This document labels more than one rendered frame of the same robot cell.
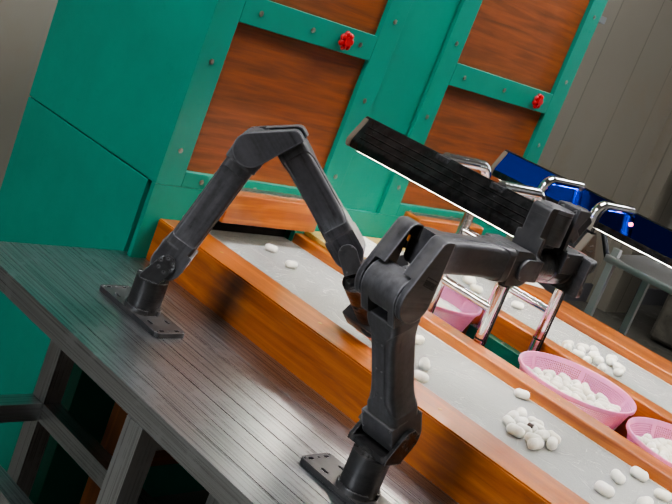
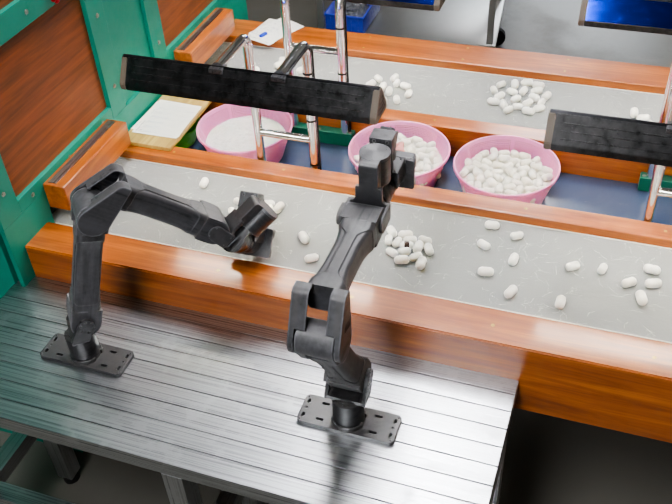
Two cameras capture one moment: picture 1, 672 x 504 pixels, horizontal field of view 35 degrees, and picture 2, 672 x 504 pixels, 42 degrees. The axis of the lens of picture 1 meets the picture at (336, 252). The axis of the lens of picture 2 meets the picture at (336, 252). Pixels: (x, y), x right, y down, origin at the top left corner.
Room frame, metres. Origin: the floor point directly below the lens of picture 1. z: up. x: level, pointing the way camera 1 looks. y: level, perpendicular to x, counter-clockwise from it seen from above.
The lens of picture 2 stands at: (0.49, 0.18, 2.04)
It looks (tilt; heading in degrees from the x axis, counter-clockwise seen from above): 41 degrees down; 342
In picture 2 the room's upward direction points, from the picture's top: 4 degrees counter-clockwise
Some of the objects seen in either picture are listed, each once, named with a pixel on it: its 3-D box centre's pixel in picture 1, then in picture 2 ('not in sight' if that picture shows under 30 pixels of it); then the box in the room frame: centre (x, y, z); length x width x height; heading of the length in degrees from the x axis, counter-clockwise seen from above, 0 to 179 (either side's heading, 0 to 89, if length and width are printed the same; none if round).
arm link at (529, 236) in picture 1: (530, 237); (368, 188); (1.65, -0.27, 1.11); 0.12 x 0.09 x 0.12; 140
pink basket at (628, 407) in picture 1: (568, 400); (399, 163); (2.21, -0.58, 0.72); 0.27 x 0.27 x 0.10
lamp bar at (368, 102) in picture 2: (465, 186); (248, 84); (2.17, -0.19, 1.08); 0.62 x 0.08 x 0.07; 50
